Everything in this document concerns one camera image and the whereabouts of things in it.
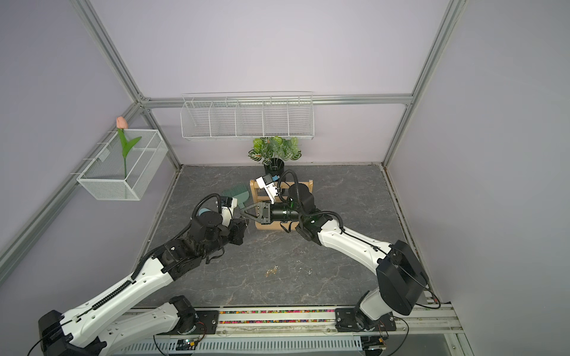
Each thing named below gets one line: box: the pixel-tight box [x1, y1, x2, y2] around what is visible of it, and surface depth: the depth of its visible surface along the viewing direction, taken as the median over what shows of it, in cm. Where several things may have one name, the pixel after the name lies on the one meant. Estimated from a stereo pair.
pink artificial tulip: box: [115, 116, 142, 181], surface depth 81 cm
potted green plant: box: [247, 135, 303, 176], surface depth 95 cm
